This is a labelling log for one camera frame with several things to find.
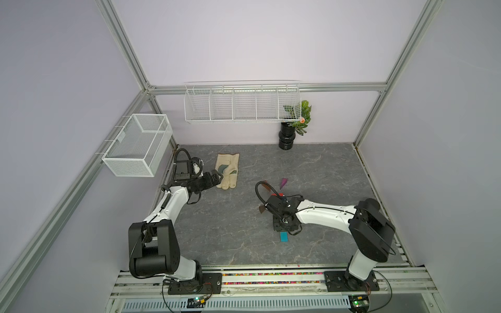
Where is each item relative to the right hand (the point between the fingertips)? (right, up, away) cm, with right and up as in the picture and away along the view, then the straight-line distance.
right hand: (279, 225), depth 87 cm
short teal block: (+1, -4, -3) cm, 5 cm away
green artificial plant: (+12, +47, +9) cm, 49 cm away
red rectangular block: (0, +15, -5) cm, 16 cm away
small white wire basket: (-59, +35, -7) cm, 69 cm away
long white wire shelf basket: (-18, +60, +12) cm, 64 cm away
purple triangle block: (+4, +19, +16) cm, 25 cm away
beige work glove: (-26, +27, +22) cm, 44 cm away
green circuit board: (+28, -24, -15) cm, 40 cm away
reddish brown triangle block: (-6, +18, -3) cm, 19 cm away
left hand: (-29, +20, +1) cm, 35 cm away
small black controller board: (-33, -24, -15) cm, 44 cm away
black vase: (+7, +44, +25) cm, 51 cm away
